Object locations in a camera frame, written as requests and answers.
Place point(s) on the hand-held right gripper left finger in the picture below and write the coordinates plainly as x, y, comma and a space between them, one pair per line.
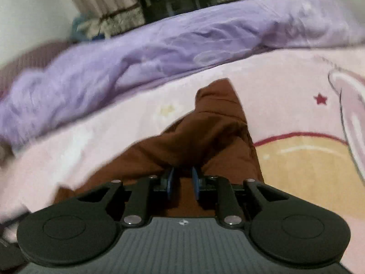
170, 185

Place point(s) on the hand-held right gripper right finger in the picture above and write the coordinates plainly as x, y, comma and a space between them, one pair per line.
196, 185

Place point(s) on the brown garment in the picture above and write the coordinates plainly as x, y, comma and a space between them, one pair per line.
205, 137

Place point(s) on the pink printed blanket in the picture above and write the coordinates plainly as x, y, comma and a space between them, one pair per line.
285, 114

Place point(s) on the purple quilt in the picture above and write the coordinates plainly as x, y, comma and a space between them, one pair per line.
142, 54

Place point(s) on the blue cloth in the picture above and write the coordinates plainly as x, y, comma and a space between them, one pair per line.
82, 27

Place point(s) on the mauve knitted blanket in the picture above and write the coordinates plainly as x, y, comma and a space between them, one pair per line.
31, 57

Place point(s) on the beige striped curtain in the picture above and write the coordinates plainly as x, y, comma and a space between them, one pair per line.
108, 2

